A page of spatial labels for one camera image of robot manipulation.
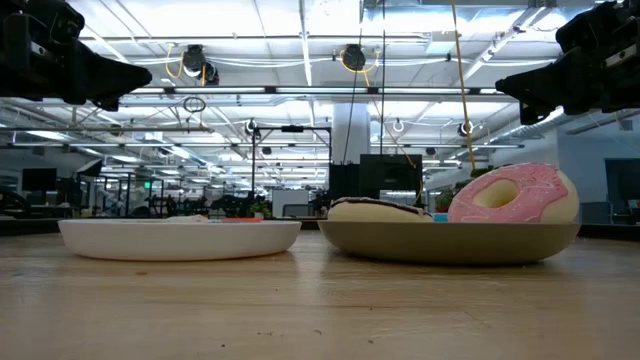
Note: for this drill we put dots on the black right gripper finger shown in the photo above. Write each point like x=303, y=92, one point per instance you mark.
x=530, y=87
x=531, y=115

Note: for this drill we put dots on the large pink iced donut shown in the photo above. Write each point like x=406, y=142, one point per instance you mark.
x=540, y=195

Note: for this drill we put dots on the small white sprinkled donut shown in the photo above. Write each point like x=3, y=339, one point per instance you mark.
x=187, y=218

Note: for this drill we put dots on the small red iced donut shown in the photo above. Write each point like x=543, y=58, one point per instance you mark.
x=242, y=219

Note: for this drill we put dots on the large chocolate iced donut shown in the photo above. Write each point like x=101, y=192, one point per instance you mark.
x=375, y=210

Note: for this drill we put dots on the black computer monitor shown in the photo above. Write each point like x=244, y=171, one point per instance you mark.
x=39, y=179

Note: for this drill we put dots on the grey chair back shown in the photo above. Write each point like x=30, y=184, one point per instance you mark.
x=595, y=212

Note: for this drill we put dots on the white round plate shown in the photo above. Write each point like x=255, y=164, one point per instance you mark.
x=175, y=240

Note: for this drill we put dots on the white partition board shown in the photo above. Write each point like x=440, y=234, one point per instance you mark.
x=290, y=200

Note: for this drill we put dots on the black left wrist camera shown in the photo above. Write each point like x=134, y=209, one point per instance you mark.
x=50, y=20

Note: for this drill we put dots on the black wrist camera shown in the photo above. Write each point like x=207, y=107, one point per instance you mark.
x=590, y=25
x=50, y=20

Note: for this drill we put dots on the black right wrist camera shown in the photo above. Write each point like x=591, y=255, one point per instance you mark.
x=590, y=25

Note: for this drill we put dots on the dark wall screen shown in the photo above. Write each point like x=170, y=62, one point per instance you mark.
x=622, y=182

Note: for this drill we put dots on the black metal gantry frame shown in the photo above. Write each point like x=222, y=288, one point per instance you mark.
x=292, y=129

